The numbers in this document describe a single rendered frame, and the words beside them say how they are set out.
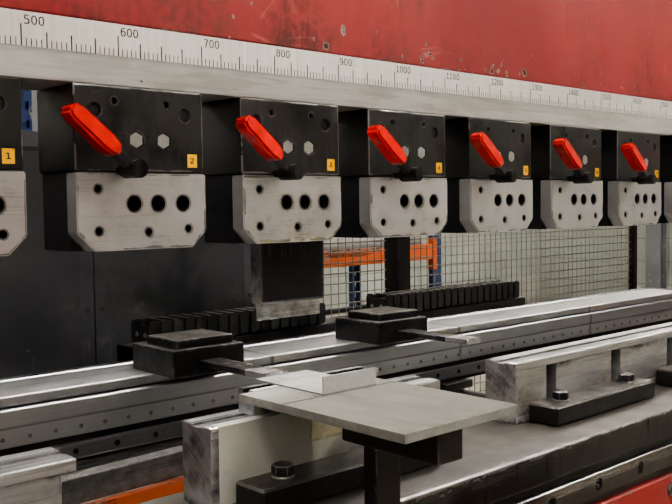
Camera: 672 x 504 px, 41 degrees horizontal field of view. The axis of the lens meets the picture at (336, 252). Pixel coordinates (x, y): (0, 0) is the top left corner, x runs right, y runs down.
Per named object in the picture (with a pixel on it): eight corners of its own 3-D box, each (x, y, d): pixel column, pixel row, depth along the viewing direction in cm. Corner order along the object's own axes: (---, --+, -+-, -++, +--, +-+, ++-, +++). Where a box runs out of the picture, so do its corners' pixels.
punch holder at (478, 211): (471, 233, 127) (470, 116, 127) (426, 232, 134) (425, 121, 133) (533, 230, 138) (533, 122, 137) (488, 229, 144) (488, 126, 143)
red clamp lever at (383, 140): (384, 121, 109) (426, 173, 115) (361, 123, 112) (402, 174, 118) (378, 131, 109) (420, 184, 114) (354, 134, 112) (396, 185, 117)
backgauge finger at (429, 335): (449, 355, 137) (448, 323, 137) (334, 338, 156) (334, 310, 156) (497, 346, 145) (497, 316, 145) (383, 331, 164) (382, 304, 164)
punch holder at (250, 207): (244, 244, 100) (241, 96, 100) (201, 242, 107) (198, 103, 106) (342, 239, 111) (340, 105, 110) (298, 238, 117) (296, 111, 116)
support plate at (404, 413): (405, 444, 85) (405, 434, 85) (239, 402, 104) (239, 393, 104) (519, 413, 97) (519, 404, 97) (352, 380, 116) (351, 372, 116)
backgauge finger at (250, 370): (239, 395, 110) (238, 355, 110) (132, 368, 130) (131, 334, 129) (312, 381, 119) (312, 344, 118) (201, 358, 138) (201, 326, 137)
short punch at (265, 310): (261, 321, 107) (260, 242, 106) (251, 320, 108) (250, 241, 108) (324, 314, 114) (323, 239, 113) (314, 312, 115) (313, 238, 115)
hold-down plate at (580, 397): (557, 427, 136) (557, 407, 136) (527, 421, 140) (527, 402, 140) (655, 397, 157) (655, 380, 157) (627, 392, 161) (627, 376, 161)
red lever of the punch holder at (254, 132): (253, 111, 96) (307, 170, 101) (231, 114, 99) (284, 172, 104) (245, 123, 95) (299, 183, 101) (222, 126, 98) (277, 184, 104)
